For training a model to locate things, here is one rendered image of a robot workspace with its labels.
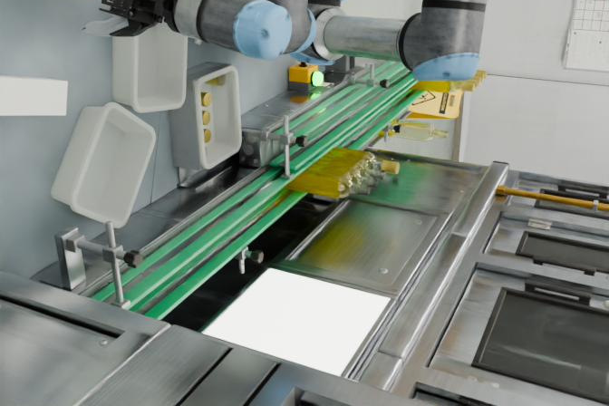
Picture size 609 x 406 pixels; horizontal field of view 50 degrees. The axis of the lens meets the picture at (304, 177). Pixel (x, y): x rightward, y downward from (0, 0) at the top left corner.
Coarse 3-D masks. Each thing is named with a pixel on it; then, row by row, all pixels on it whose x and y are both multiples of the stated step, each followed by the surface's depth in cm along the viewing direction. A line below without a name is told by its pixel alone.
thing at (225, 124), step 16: (208, 80) 150; (224, 96) 164; (224, 112) 166; (208, 128) 166; (224, 128) 167; (240, 128) 166; (208, 144) 167; (224, 144) 168; (240, 144) 168; (208, 160) 158
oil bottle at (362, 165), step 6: (324, 156) 188; (330, 156) 188; (336, 156) 188; (342, 156) 188; (336, 162) 184; (342, 162) 183; (348, 162) 183; (354, 162) 183; (360, 162) 183; (366, 162) 184; (360, 168) 181; (366, 168) 182
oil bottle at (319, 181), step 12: (312, 168) 179; (300, 180) 177; (312, 180) 175; (324, 180) 173; (336, 180) 172; (348, 180) 172; (312, 192) 177; (324, 192) 175; (336, 192) 173; (348, 192) 173
